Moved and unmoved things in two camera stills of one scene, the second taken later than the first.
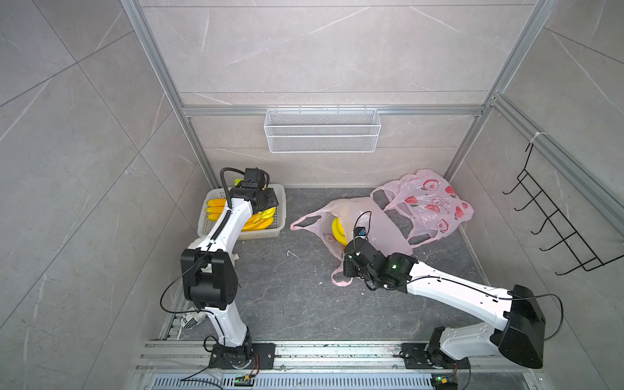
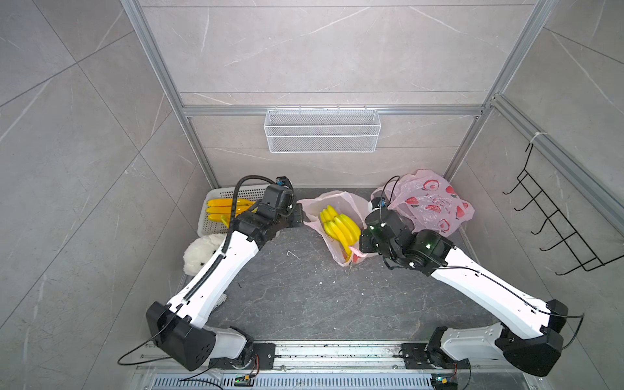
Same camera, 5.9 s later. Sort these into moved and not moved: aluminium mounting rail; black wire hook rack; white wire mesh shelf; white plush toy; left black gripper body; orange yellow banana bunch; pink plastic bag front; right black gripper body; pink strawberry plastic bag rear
Moved: pink plastic bag front; right black gripper body; left black gripper body
Not moved: orange yellow banana bunch; black wire hook rack; pink strawberry plastic bag rear; white wire mesh shelf; aluminium mounting rail; white plush toy
